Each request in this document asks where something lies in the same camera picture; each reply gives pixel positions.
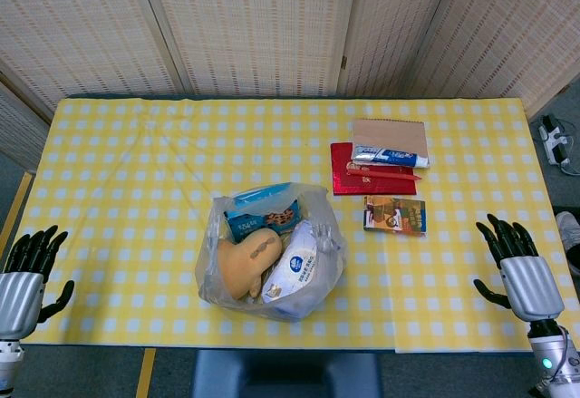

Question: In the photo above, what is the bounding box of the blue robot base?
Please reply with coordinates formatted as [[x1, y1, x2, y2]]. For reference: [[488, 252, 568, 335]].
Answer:
[[190, 350, 384, 398]]

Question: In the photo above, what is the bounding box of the transparent plastic bag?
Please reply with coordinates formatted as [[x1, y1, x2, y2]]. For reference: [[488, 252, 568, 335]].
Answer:
[[194, 181, 349, 325]]

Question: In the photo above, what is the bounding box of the orange brown snack packet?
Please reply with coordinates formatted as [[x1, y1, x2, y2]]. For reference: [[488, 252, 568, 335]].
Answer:
[[362, 195, 428, 238]]

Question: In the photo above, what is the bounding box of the white shoe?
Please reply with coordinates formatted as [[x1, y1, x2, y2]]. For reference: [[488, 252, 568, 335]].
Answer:
[[556, 210, 580, 277]]

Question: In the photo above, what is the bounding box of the blue cookie box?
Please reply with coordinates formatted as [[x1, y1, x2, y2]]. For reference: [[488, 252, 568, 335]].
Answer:
[[225, 183, 303, 243]]

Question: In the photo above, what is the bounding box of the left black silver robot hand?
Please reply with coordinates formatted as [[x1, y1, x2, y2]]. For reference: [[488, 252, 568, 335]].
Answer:
[[0, 224, 76, 341]]

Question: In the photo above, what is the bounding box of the tan plush toy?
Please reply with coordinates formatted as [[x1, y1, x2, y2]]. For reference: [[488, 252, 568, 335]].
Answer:
[[217, 228, 285, 301]]

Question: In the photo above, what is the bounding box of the white blue toothpaste tube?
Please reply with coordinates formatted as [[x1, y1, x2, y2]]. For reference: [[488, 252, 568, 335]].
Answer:
[[351, 143, 431, 170]]

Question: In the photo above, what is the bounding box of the bamboo folding screen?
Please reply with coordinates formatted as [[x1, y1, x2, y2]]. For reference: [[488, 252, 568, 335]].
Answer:
[[0, 0, 580, 172]]

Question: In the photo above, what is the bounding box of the yellow checked tablecloth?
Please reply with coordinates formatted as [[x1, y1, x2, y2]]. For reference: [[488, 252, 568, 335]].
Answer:
[[15, 97, 579, 354]]

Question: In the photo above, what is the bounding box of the red booklet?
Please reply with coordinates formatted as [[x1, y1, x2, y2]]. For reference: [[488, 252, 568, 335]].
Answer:
[[330, 141, 419, 197]]

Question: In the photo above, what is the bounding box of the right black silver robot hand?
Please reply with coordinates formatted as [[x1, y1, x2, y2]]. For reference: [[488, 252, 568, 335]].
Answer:
[[472, 213, 566, 325]]

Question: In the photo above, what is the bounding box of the red pen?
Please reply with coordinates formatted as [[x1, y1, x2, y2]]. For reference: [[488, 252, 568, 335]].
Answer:
[[346, 167, 423, 182]]

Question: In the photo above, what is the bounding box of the white power strip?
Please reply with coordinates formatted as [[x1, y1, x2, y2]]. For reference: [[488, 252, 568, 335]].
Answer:
[[537, 115, 573, 168]]

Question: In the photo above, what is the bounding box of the brown spiral notebook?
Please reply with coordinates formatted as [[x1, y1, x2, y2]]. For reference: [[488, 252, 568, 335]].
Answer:
[[352, 119, 430, 159]]

